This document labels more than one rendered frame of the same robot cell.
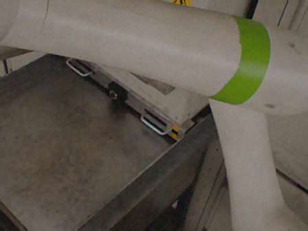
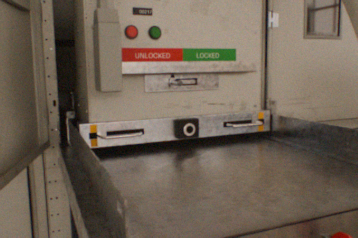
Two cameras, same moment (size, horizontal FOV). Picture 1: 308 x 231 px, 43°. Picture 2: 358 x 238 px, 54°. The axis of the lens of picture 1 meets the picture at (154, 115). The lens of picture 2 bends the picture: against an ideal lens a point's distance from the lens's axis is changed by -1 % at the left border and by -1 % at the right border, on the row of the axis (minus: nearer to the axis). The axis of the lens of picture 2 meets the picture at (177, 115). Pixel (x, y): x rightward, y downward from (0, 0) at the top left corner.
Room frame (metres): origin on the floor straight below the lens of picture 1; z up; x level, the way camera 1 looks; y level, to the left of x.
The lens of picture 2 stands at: (0.44, 0.90, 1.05)
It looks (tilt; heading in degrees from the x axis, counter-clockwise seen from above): 8 degrees down; 303
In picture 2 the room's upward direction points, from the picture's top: 1 degrees counter-clockwise
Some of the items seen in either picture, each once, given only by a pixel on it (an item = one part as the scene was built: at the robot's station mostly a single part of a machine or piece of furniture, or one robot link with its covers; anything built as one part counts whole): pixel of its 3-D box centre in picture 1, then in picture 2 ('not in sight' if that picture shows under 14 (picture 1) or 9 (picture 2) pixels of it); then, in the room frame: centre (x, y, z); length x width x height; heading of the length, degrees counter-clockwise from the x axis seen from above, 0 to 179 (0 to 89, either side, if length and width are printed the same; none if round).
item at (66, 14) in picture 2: not in sight; (114, 19); (1.58, -0.33, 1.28); 0.58 x 0.02 x 0.19; 55
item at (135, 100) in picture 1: (124, 87); (182, 126); (0.93, 0.11, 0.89); 0.54 x 0.05 x 0.06; 55
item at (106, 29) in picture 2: not in sight; (107, 51); (0.98, 0.33, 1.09); 0.08 x 0.05 x 0.17; 145
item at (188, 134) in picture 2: (115, 93); (187, 128); (0.90, 0.13, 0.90); 0.06 x 0.03 x 0.05; 55
